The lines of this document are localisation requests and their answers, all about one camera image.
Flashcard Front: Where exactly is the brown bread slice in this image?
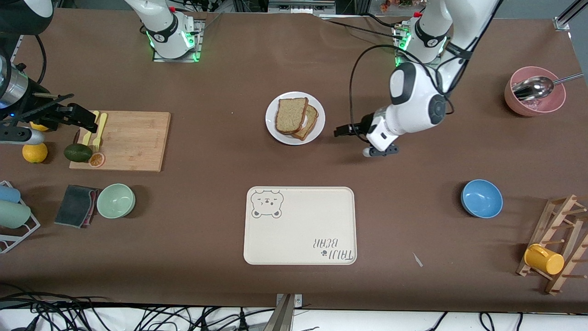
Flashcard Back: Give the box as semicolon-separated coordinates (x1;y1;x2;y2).
275;97;309;135
292;105;319;141

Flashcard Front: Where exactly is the white round plate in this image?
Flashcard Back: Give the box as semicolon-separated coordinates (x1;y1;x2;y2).
266;91;326;146

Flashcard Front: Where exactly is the green avocado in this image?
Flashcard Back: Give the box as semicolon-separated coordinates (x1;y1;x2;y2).
64;143;93;163

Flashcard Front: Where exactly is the round yellow citrus fruit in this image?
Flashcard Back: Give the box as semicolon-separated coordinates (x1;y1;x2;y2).
22;143;48;164

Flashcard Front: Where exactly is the yellow plastic fork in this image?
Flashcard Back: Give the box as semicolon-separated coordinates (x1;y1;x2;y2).
93;113;108;152

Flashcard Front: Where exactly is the wooden cutting board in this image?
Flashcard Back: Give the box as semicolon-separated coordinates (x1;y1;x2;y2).
69;111;171;172

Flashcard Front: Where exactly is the dark grey cloth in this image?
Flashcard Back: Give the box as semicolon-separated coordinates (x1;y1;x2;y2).
54;185;98;228

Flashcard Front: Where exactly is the light blue cup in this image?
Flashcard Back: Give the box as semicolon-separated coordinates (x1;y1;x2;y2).
0;185;22;204

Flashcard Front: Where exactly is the pale green bowl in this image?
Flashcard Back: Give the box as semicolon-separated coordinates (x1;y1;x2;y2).
96;183;136;219

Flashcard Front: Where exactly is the pale green cup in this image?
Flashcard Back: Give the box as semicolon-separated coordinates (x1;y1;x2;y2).
0;200;32;229

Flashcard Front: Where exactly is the cream bear print tray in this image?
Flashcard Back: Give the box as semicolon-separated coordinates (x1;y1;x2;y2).
243;186;357;266

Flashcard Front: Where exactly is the blue bowl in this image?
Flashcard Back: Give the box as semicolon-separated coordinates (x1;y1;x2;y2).
461;179;503;219

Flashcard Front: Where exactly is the colourful toy pile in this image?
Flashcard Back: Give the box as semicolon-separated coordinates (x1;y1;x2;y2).
379;0;414;12

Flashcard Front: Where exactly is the grey metal box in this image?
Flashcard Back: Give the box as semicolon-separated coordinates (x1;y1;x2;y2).
268;0;337;14

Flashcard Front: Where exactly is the metal spoon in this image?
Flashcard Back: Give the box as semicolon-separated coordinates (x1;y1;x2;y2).
512;73;584;102

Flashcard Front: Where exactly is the pink bowl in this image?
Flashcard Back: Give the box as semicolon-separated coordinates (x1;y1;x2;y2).
504;66;566;117

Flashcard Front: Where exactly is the wooden mug rack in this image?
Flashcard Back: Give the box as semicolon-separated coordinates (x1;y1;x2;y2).
516;194;588;295

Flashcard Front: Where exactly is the yellow mug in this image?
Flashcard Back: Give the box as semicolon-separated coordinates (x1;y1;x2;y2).
524;244;565;275

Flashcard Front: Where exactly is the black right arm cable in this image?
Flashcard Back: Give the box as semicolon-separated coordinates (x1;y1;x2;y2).
34;34;47;86

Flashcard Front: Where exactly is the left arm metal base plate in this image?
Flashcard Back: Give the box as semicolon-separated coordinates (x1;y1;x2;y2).
394;25;444;68

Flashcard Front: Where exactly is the black table cable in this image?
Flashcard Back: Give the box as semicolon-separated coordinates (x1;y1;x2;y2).
322;17;401;41
363;13;406;31

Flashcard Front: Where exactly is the white wire rack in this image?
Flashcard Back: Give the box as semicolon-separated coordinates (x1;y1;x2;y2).
0;181;41;254

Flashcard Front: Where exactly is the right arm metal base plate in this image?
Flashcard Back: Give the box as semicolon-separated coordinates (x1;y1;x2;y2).
153;18;203;63

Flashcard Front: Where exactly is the black cable tangle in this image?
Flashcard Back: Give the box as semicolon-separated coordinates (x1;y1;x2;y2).
0;283;276;331

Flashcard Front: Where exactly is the metal mount bracket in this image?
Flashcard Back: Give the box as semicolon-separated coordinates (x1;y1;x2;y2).
262;293;304;331

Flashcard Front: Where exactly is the aluminium frame bracket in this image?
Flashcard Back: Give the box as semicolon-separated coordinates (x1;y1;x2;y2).
554;0;583;32

